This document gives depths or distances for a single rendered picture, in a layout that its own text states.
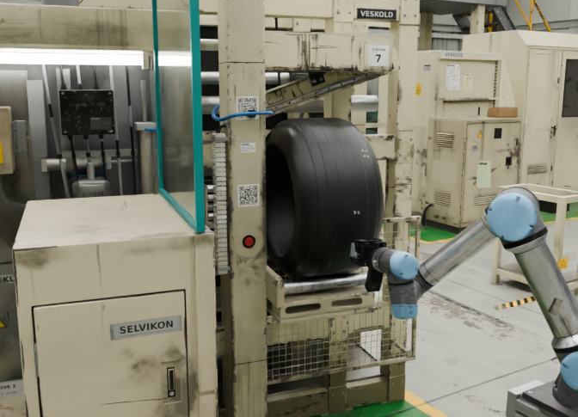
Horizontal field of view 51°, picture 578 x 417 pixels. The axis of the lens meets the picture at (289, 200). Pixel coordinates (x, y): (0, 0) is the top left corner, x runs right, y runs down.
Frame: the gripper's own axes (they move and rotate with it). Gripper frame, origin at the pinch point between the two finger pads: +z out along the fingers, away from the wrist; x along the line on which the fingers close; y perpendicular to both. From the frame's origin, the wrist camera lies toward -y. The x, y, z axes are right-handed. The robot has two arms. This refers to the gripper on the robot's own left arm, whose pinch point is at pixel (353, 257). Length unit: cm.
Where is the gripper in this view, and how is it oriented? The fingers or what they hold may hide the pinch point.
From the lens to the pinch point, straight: 203.2
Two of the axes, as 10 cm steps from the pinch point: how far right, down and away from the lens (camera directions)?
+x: -9.4, 0.7, -3.3
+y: -0.5, -10.0, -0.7
